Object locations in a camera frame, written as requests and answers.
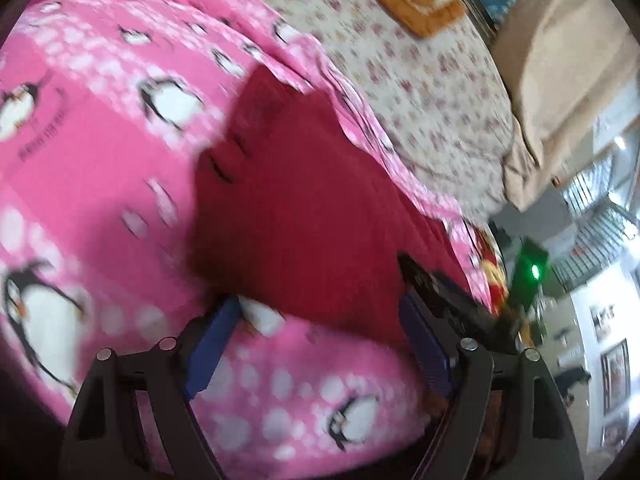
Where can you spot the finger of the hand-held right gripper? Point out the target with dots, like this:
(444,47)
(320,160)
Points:
(450,300)

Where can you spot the framed wall picture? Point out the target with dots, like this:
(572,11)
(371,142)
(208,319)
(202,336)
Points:
(604,322)
(616,377)

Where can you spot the floral bed sheet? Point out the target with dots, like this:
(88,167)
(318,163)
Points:
(425,110)

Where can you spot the pink penguin print blanket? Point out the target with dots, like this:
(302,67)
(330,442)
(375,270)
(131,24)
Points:
(100,160)

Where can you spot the beige curtain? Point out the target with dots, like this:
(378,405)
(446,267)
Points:
(560,60)

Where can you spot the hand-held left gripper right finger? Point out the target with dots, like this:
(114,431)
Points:
(425,345)

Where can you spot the barred window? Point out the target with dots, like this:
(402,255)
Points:
(595,210)

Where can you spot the dark red shirt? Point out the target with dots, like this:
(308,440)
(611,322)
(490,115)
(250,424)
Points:
(310,210)

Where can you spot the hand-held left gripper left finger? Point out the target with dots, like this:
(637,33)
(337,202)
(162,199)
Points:
(212,350)

